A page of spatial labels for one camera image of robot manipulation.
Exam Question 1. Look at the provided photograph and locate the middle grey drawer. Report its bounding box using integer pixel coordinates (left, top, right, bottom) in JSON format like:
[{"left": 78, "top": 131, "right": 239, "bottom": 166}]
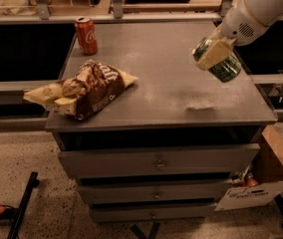
[{"left": 78, "top": 179, "right": 230, "bottom": 205}]

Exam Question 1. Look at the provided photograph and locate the green soda can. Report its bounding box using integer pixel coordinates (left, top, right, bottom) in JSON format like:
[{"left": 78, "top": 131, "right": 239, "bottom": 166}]
[{"left": 192, "top": 38, "right": 242, "bottom": 83}]

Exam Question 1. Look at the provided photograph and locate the cardboard box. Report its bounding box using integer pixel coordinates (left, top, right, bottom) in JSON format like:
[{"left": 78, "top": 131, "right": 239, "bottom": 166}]
[{"left": 216, "top": 125, "right": 283, "bottom": 211}]

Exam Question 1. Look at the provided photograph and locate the grey drawer cabinet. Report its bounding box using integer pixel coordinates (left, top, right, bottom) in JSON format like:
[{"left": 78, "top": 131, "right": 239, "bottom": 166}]
[{"left": 46, "top": 22, "right": 276, "bottom": 210}]

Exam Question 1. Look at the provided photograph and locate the orange bottle in box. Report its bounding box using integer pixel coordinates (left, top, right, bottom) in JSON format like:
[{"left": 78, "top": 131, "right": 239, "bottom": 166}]
[{"left": 245, "top": 173, "right": 258, "bottom": 187}]

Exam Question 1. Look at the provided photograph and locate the red cola can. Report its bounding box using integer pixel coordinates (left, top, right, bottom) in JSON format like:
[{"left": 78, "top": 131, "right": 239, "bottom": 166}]
[{"left": 75, "top": 17, "right": 98, "bottom": 55}]

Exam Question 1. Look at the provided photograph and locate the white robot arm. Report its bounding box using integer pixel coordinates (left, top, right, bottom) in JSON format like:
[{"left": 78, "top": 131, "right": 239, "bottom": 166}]
[{"left": 197, "top": 0, "right": 283, "bottom": 71}]

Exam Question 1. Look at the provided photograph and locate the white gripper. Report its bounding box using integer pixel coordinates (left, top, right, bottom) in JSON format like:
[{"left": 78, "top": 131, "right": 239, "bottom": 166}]
[{"left": 194, "top": 0, "right": 268, "bottom": 71}]

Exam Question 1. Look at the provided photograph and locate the bottom grey drawer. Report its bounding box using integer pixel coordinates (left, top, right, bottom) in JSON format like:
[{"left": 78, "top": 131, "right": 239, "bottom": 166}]
[{"left": 90, "top": 203, "right": 216, "bottom": 223}]

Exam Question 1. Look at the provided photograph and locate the top grey drawer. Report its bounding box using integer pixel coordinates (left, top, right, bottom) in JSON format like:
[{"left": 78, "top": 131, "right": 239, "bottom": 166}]
[{"left": 58, "top": 143, "right": 260, "bottom": 178}]

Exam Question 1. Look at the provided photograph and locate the grey drawer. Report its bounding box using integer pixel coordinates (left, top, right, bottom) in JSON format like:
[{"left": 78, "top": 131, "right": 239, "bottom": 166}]
[
  {"left": 58, "top": 143, "right": 260, "bottom": 178},
  {"left": 90, "top": 203, "right": 216, "bottom": 223},
  {"left": 78, "top": 179, "right": 230, "bottom": 205}
]

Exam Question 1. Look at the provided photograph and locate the black metal stand leg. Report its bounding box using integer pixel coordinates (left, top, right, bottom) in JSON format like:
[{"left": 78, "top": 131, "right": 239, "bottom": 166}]
[{"left": 7, "top": 171, "right": 40, "bottom": 239}]

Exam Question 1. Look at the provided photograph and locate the brown chip bag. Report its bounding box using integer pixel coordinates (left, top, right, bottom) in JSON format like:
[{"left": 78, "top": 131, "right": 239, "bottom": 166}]
[{"left": 23, "top": 60, "right": 138, "bottom": 120}]

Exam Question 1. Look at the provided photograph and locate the grey metal railing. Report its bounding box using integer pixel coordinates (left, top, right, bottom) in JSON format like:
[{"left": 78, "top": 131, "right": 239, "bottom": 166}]
[{"left": 0, "top": 0, "right": 283, "bottom": 26}]

